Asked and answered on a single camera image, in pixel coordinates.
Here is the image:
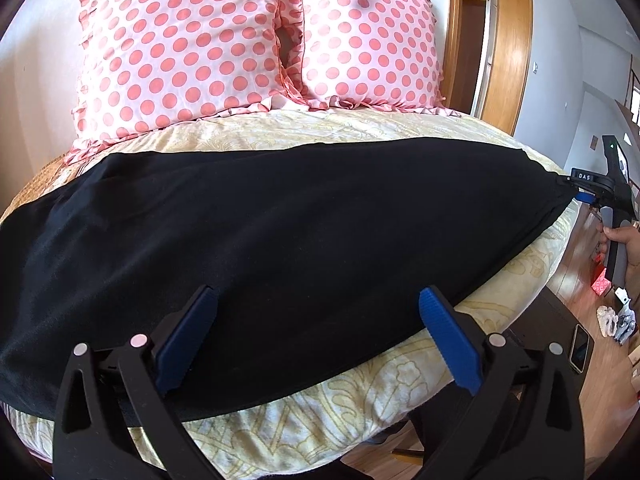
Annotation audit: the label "yellow patterned bed blanket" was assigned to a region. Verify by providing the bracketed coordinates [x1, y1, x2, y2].
[0, 106, 579, 471]

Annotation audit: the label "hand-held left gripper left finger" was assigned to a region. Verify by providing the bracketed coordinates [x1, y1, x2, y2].
[54, 285, 230, 480]

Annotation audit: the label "white slippers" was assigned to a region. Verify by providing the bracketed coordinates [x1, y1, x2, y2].
[595, 305, 622, 339]

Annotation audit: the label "wooden door frame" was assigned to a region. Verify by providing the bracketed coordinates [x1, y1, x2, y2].
[372, 0, 535, 137]

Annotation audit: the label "pink polka dot pillow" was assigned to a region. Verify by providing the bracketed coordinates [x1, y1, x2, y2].
[65, 0, 297, 166]
[278, 0, 462, 117]

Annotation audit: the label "person's right hand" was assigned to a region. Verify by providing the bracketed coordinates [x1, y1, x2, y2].
[598, 225, 640, 264]

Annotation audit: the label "dark bedside table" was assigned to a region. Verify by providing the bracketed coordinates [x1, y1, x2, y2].
[345, 286, 596, 466]

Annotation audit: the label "smartphone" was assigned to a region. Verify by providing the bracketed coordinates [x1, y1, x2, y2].
[568, 324, 594, 374]

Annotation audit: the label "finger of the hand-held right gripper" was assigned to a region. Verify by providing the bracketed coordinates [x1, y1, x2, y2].
[565, 176, 599, 206]

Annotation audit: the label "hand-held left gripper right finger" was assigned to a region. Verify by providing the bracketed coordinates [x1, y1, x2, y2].
[418, 286, 586, 480]

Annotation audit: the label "red box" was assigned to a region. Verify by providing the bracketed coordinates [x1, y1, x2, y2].
[591, 265, 614, 297]

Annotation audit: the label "black pants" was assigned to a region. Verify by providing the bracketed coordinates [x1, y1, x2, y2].
[0, 137, 574, 423]

